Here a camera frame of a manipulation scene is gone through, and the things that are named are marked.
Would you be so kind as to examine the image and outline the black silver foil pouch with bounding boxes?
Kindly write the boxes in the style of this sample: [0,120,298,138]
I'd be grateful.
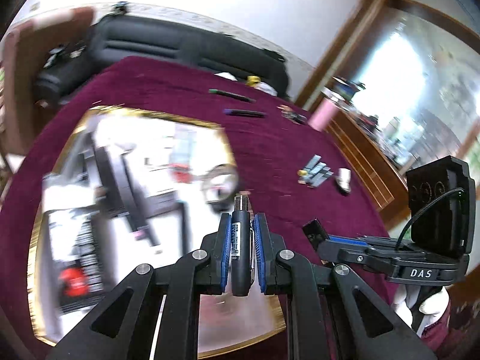
[41,173,109,314]

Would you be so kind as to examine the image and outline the black marker pink cap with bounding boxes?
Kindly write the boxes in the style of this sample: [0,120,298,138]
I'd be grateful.
[85,133,160,246]

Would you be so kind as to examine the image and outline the brown armchair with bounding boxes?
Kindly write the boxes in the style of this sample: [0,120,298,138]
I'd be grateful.
[2,7,95,155]

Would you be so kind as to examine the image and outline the black car key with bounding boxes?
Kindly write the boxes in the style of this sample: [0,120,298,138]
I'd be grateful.
[277,105,307,125]

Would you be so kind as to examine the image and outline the wooden cabinet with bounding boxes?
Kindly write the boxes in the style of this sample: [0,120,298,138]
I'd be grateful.
[326,111,409,231]

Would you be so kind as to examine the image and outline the small white bottle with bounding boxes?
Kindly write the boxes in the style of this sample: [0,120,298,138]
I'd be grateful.
[335,167,352,194]

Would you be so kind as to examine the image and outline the black sofa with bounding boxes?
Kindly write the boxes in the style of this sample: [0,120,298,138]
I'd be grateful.
[32,14,290,108]

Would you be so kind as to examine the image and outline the green capped black pen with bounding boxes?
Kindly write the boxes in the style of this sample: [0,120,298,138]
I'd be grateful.
[208,88,256,103]

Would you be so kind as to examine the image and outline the right white gloved hand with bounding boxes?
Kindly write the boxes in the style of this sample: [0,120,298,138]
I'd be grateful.
[391,284,450,337]

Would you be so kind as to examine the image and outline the white gold-rimmed box tray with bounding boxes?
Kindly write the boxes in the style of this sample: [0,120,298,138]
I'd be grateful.
[28,106,286,359]

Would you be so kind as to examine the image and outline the black camera box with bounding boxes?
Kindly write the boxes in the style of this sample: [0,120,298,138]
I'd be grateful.
[406,155,476,259]

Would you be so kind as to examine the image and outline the purple capped black pen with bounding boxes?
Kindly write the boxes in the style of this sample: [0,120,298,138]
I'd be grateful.
[224,109,266,119]

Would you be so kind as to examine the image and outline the pink cup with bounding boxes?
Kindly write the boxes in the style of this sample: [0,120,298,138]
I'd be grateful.
[307,98,338,132]

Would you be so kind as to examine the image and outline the maroon right sleeve forearm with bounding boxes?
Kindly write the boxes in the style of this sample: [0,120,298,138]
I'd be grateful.
[421,302,451,352]

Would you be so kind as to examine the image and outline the dark red table cloth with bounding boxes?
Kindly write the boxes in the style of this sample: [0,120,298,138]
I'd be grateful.
[1,57,386,359]

